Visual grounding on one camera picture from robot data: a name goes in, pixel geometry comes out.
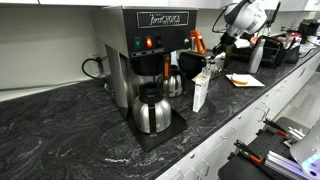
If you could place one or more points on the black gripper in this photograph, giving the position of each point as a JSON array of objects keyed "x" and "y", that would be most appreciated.
[{"x": 225, "y": 40}]

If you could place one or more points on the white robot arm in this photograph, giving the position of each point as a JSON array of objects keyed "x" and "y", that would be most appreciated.
[{"x": 244, "y": 17}]

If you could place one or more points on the black and silver toaster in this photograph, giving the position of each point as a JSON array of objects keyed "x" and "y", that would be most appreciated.
[{"x": 192, "y": 63}]

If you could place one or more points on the white paper carton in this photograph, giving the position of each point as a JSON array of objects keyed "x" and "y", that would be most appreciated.
[{"x": 201, "y": 88}]

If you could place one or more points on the bread slice on plate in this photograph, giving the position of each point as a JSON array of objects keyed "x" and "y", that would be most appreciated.
[{"x": 239, "y": 79}]

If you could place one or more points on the silver water bottle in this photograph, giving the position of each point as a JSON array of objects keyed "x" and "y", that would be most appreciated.
[{"x": 256, "y": 57}]

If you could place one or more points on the white square plate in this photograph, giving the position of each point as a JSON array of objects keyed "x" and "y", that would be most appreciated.
[{"x": 252, "y": 82}]

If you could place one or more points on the rear steel coffee carafe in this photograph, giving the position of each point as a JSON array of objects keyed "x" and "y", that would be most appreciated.
[{"x": 173, "y": 86}]

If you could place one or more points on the steel coffee carafe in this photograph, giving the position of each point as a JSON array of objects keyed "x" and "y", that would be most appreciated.
[
  {"x": 173, "y": 86},
  {"x": 151, "y": 110}
]

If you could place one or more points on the black steel coffee brewer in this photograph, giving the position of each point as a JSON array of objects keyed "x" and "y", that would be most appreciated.
[{"x": 139, "y": 42}]

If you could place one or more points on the front steel coffee carafe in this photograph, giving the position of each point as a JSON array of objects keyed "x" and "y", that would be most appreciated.
[{"x": 151, "y": 110}]

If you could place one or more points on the orange black clamp far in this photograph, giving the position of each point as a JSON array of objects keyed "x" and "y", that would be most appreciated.
[{"x": 272, "y": 127}]

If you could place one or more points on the orange black clamp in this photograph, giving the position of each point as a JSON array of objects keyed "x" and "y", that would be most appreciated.
[
  {"x": 245, "y": 151},
  {"x": 272, "y": 127}
]

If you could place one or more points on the black appliance far right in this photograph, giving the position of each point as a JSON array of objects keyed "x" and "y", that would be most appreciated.
[{"x": 308, "y": 27}]

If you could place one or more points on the orange black clamp near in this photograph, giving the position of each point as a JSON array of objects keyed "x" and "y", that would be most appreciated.
[{"x": 245, "y": 151}]

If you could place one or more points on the black perforated cart plate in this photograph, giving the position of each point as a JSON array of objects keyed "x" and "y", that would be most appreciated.
[{"x": 241, "y": 168}]

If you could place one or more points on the white device lower right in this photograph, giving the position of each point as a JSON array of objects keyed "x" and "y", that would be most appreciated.
[{"x": 306, "y": 152}]

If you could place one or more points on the aluminium extrusion rail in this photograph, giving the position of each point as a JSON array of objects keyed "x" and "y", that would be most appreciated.
[{"x": 284, "y": 166}]

